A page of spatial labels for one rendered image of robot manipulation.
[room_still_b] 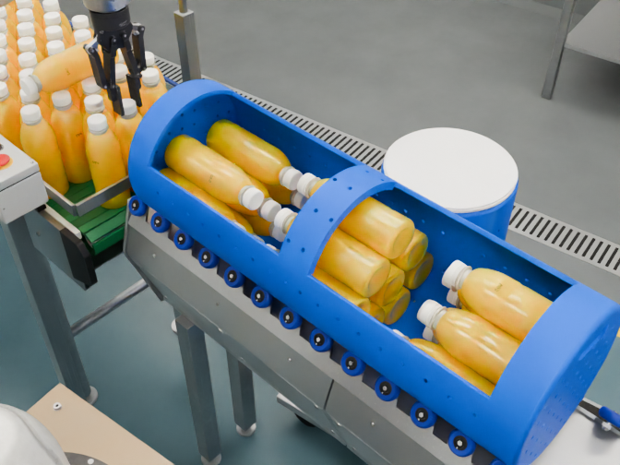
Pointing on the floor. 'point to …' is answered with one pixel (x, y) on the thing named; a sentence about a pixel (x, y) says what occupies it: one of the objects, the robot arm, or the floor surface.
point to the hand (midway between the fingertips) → (125, 95)
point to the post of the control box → (41, 303)
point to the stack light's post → (187, 45)
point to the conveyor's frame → (49, 246)
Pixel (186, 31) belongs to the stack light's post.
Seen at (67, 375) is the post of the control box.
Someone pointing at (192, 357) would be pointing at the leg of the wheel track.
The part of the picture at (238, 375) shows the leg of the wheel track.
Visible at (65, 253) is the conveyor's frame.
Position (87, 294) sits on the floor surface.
